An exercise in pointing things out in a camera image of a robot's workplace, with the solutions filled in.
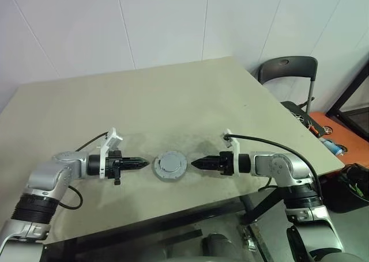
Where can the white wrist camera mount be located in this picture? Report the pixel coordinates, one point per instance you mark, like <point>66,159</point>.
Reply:
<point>236,158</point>
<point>112,138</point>

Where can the dark grey rounded shape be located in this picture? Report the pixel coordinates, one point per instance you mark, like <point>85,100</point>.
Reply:
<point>216,247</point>

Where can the black folding chair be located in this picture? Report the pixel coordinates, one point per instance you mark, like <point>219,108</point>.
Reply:
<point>288,67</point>

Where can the small gold wheel part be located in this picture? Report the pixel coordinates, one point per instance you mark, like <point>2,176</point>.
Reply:
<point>327,129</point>

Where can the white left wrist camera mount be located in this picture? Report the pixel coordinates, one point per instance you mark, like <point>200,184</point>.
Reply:
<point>112,138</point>

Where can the black table frame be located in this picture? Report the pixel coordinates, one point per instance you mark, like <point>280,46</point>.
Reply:
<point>259,207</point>

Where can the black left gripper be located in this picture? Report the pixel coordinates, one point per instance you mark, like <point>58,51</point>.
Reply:
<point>113,165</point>

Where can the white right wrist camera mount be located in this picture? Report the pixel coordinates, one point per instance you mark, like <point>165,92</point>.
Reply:
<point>236,158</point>

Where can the black flat bar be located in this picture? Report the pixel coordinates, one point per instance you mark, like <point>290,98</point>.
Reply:
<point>184,236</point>

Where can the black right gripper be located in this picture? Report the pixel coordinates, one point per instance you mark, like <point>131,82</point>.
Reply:
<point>226,164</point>

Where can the black waste bin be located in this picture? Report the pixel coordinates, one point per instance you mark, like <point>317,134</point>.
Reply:
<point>340,198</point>

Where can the silver spoked wheel part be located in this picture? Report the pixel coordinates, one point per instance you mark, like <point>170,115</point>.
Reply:
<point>299,115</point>

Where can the blue tube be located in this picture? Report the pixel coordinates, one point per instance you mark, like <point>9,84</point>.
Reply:
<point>331,145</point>

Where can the grey stator with copper windings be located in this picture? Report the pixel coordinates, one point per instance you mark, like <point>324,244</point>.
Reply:
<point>167,179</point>

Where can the black framed cabinet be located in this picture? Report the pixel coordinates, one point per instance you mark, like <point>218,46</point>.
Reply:
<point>357,121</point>

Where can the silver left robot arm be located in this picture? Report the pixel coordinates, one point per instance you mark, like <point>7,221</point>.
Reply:
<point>46,175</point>

